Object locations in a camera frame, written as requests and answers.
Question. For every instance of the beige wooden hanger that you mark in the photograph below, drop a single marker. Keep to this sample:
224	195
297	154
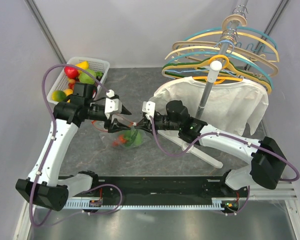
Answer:
238	50

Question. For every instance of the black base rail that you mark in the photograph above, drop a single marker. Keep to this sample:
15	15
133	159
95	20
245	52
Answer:
158	193

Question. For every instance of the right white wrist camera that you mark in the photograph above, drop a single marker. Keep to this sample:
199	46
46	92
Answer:
148	108

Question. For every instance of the green hanger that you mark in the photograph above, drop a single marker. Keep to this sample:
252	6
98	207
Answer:
267	83

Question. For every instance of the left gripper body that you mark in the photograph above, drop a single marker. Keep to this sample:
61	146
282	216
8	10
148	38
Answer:
94	115

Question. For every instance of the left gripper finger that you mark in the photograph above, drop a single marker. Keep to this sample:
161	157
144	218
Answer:
123	110
116	126

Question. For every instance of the dark mangosteen toy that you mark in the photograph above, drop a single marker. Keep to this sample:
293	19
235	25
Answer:
99	75

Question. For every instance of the red apple toy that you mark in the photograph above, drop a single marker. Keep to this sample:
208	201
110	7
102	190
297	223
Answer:
71	72

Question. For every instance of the orange plastic hanger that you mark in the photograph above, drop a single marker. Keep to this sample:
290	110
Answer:
213	74

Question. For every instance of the clear zip top bag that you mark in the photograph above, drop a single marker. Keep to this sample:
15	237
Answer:
108	138

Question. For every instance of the yellow green mango toy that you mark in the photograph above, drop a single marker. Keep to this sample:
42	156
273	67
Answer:
58	96

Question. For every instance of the teal hanger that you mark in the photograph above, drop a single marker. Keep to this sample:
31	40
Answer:
266	46

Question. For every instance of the yellow orange fruit toy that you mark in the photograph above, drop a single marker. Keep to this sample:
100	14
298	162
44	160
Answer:
68	91

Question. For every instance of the white t-shirt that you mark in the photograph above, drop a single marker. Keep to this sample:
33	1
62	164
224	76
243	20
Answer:
229	107

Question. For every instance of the green cabbage toy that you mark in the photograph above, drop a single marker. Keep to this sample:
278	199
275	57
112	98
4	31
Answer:
86	79

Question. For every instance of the clothes rack stand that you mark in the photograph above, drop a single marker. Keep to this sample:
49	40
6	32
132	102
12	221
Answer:
241	10

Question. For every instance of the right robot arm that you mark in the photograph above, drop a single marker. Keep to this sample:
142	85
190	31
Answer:
265	160

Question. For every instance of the orange carrot toy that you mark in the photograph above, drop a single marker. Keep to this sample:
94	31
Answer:
119	140

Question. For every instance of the white plastic basket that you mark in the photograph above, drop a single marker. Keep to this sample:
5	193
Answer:
61	83

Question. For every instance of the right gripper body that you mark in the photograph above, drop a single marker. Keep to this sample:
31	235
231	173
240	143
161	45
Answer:
161	122

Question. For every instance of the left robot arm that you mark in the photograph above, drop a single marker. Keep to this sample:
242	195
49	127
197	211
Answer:
43	187

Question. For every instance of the small green fruit toy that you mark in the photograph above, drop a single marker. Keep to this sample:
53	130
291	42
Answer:
136	138

